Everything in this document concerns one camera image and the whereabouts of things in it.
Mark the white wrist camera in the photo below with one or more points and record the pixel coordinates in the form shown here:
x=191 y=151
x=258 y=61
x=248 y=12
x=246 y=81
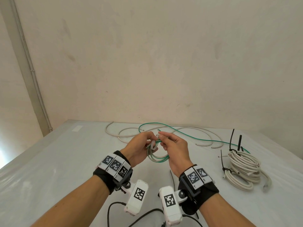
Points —
x=170 y=205
x=137 y=196

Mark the grey wall conduit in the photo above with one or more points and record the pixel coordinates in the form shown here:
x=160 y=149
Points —
x=28 y=68

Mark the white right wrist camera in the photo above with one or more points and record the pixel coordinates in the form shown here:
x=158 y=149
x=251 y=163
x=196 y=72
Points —
x=170 y=205

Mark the person's right forearm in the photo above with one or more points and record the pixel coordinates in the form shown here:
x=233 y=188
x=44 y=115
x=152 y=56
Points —
x=224 y=212

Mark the person's left thumb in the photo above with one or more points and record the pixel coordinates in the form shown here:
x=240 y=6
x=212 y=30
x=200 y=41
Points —
x=148 y=143

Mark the person's left forearm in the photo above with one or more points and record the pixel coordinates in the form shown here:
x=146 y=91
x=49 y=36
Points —
x=75 y=203

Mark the black zip tie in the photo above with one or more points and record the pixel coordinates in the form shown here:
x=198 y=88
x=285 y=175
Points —
x=222 y=160
x=172 y=178
x=231 y=139
x=240 y=143

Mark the person's right hand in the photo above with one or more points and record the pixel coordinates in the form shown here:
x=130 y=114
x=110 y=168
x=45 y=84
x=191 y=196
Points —
x=178 y=153

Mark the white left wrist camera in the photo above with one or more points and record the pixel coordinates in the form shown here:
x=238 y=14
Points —
x=137 y=196

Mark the person's right thumb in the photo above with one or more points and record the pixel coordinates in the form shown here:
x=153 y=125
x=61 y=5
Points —
x=165 y=144

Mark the person's left hand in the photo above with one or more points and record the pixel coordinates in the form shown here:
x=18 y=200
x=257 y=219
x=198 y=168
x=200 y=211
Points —
x=136 y=148

